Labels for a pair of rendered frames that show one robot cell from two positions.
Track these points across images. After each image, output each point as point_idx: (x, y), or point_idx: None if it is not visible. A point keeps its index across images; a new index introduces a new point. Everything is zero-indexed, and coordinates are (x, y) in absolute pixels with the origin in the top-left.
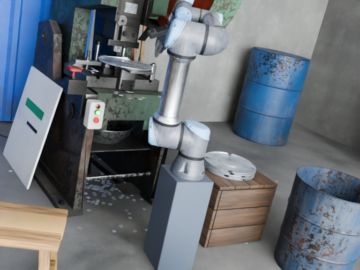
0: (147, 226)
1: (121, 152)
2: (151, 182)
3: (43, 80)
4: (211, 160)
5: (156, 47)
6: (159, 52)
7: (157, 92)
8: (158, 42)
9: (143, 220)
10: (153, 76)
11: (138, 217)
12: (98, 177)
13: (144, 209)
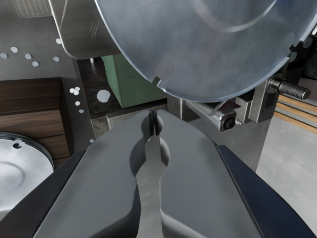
0: (3, 24)
1: None
2: (83, 60)
3: None
4: (1, 149)
5: (179, 149)
6: (89, 149)
7: (160, 106)
8: (204, 206)
9: (23, 26)
10: (193, 107)
11: (31, 21)
12: None
13: (56, 41)
